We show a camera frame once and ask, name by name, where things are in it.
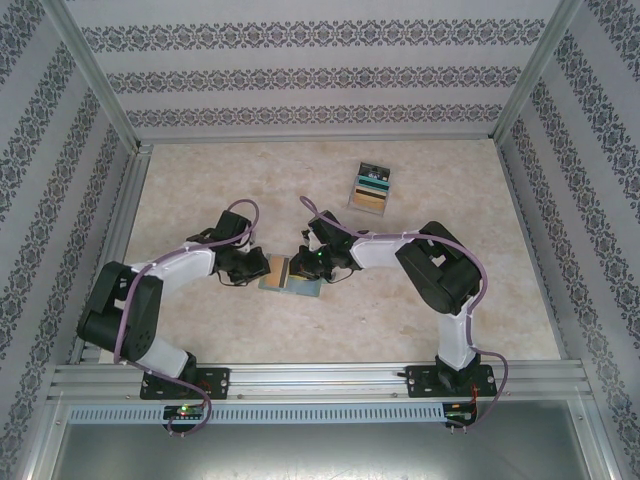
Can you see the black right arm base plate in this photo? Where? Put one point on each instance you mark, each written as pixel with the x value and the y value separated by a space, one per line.
pixel 420 382

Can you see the small circuit board green light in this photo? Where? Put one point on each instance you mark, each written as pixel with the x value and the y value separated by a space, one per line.
pixel 182 411

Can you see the aluminium side rail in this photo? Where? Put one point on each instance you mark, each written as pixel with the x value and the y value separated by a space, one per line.
pixel 120 220
pixel 530 220

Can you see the aluminium mounting rail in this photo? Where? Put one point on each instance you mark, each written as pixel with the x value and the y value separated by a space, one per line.
pixel 320 380

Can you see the aluminium cross rail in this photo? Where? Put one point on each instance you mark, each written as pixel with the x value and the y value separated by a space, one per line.
pixel 315 138

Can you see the gold card dark stripe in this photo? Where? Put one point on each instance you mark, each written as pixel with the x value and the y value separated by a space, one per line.
pixel 276 272

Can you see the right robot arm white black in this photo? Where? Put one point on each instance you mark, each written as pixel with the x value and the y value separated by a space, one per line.
pixel 380 250

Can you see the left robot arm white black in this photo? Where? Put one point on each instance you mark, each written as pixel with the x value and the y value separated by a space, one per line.
pixel 185 265

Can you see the grey metal panel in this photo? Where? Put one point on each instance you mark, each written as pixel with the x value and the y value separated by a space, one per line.
pixel 320 450

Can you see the aluminium frame post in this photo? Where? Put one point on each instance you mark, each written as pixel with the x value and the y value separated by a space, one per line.
pixel 95 75
pixel 537 70

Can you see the black VIP card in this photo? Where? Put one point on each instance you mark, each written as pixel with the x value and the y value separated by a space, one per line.
pixel 375 169

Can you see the mint green card holder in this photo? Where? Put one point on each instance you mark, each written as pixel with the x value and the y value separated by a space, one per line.
pixel 305 290

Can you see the teal card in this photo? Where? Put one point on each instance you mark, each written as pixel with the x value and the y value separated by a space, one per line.
pixel 372 183

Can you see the clear acrylic box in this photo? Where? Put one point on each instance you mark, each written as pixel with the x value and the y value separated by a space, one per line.
pixel 365 210

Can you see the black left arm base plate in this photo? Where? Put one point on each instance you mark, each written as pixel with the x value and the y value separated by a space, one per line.
pixel 220 382

